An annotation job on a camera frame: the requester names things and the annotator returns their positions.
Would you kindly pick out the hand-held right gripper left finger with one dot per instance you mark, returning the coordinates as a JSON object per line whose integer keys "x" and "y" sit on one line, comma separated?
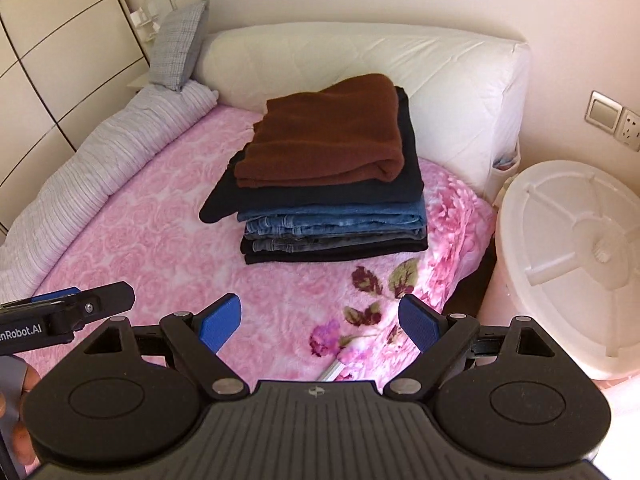
{"x": 220, "y": 322}

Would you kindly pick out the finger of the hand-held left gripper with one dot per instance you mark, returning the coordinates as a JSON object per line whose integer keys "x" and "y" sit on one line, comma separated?
{"x": 55, "y": 295}
{"x": 107, "y": 300}

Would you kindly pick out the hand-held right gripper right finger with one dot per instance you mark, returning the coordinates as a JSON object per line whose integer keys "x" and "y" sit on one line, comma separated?
{"x": 420, "y": 322}

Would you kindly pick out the brown knit sweater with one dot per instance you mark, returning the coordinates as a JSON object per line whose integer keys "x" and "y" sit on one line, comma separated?
{"x": 325, "y": 135}

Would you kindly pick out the person's left hand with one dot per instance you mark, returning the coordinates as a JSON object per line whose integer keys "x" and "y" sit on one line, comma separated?
{"x": 27, "y": 440}

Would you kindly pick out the pink floral blanket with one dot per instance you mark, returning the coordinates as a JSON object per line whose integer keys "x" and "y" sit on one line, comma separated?
{"x": 200, "y": 250}

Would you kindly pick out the silver stick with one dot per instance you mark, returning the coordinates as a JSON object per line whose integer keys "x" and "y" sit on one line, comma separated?
{"x": 331, "y": 371}

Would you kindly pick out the black folded pants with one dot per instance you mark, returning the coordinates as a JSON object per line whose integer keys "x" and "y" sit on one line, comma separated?
{"x": 330, "y": 254}

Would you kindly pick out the grey folded jeans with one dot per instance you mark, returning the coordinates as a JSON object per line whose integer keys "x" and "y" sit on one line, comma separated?
{"x": 330, "y": 242}

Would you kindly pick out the lavender striped duvet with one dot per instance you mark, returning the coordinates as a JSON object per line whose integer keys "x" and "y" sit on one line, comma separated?
{"x": 105, "y": 170}

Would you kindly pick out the blue folded jeans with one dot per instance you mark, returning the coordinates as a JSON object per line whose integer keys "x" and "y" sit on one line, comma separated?
{"x": 340, "y": 220}

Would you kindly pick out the black folded garment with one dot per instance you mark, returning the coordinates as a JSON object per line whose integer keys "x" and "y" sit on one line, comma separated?
{"x": 340, "y": 192}

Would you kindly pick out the white round plastic bin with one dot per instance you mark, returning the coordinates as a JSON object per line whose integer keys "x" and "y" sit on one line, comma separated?
{"x": 565, "y": 270}

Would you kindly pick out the bedside storage pocket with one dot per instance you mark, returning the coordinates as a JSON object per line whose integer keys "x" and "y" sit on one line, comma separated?
{"x": 506, "y": 160}

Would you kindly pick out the cream wardrobe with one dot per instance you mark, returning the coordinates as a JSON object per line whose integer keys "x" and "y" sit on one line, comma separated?
{"x": 55, "y": 65}

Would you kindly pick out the white padded headboard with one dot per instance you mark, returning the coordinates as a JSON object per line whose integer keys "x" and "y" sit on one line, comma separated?
{"x": 400, "y": 85}

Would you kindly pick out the grey checked pillow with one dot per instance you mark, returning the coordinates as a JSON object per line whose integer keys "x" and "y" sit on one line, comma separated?
{"x": 177, "y": 47}

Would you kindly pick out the beige wall switch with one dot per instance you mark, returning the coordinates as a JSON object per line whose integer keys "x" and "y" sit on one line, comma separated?
{"x": 602, "y": 111}

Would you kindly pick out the white wall socket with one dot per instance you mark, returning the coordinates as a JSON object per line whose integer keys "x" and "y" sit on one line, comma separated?
{"x": 629, "y": 131}

